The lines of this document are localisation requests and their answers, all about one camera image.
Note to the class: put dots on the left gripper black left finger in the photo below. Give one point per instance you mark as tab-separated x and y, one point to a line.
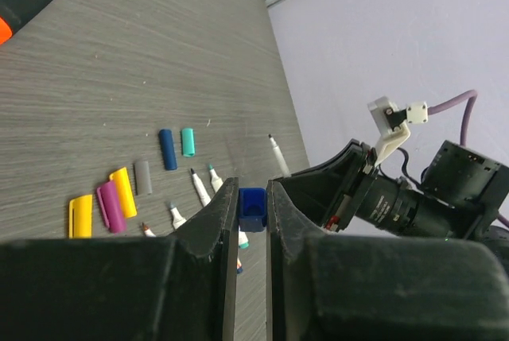
180	286

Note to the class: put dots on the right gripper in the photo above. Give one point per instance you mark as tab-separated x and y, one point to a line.
350	185

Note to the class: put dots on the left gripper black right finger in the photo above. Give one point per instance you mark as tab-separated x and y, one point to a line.
323	286

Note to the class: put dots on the blue cap white marker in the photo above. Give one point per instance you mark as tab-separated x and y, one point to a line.
279	157

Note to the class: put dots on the grey cap white marker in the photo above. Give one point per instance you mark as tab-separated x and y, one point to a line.
177	219

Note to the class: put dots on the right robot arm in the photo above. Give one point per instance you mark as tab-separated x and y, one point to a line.
458	196

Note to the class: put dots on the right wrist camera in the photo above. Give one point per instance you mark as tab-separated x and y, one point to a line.
393	124

